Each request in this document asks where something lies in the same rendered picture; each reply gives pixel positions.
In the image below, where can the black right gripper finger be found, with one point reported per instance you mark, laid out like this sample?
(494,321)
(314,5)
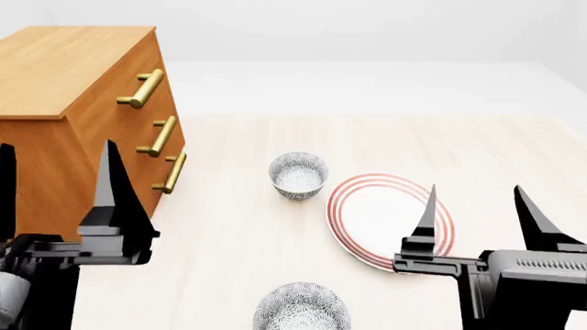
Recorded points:
(536,227)
(424,233)

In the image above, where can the white plate with red rings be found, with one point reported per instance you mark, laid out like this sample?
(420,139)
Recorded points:
(380,213)

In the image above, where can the small speckled black-white bowl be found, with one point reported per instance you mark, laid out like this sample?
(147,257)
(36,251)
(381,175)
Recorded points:
(298,173)

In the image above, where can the wooden three-drawer cabinet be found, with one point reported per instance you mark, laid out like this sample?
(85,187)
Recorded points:
(55,79)

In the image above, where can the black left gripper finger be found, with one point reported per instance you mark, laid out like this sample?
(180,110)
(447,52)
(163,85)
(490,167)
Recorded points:
(120,213)
(6,192)

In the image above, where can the large patterned black-white bowl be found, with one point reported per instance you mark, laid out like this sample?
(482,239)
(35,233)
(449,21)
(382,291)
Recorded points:
(300,306)

